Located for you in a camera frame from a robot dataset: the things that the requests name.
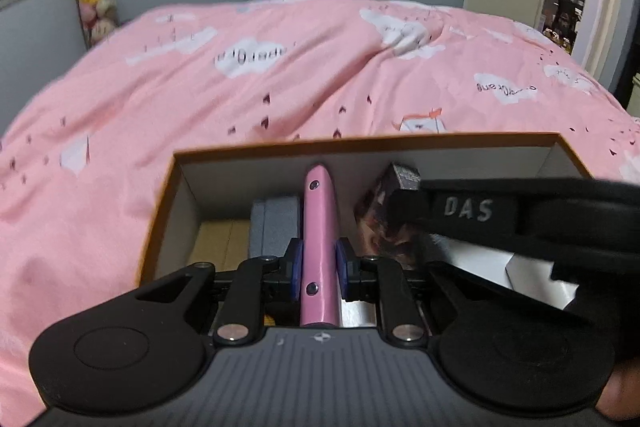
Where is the dark patterned box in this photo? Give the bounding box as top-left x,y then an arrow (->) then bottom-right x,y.
352,162 -> 433,271

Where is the tan box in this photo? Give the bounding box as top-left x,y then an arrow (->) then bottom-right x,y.
192,219 -> 251,271

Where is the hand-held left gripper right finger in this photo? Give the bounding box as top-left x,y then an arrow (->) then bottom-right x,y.
335,238 -> 503,344

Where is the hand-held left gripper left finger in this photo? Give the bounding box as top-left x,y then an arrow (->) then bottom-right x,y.
137,239 -> 304,344

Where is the person's right hand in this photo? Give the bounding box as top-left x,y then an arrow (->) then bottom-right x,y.
595,357 -> 640,423

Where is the pink leather case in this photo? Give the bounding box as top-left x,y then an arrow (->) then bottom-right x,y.
299,164 -> 343,328

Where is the grey box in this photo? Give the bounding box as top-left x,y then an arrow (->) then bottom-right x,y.
248,194 -> 303,260

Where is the dark chair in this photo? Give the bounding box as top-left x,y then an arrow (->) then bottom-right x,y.
556,0 -> 583,35

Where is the orange cardboard box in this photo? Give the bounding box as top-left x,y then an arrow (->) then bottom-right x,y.
137,133 -> 596,329

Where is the white glasses case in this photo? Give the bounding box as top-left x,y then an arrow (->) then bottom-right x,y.
505,252 -> 581,310

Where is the pink printed duvet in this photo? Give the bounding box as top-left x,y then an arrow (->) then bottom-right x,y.
0,0 -> 640,427

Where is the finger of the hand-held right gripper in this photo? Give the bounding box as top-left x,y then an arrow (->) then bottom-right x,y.
389,187 -> 426,230

